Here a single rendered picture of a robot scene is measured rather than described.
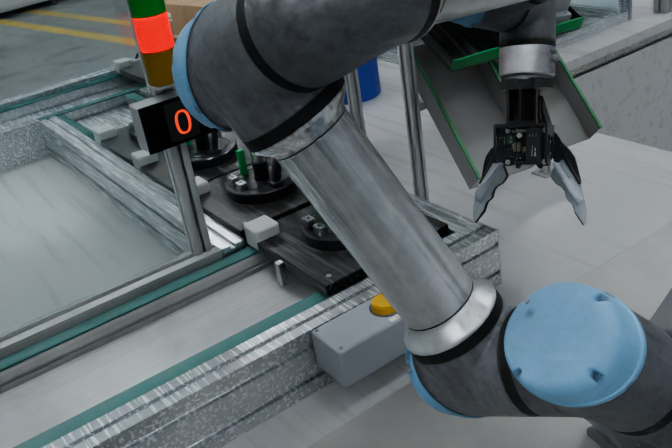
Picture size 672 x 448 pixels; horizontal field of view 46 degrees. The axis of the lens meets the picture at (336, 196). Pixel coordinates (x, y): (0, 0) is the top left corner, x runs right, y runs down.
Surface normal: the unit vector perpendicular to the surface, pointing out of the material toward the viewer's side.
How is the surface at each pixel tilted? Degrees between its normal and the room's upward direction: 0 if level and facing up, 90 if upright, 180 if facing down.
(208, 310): 0
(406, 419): 0
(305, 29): 84
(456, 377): 96
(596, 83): 90
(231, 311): 0
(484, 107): 45
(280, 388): 90
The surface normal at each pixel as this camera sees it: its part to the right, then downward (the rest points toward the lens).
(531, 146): -0.40, 0.04
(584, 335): -0.65, -0.44
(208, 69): -0.63, 0.41
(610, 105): 0.57, 0.28
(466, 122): 0.20, -0.40
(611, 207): -0.15, -0.89
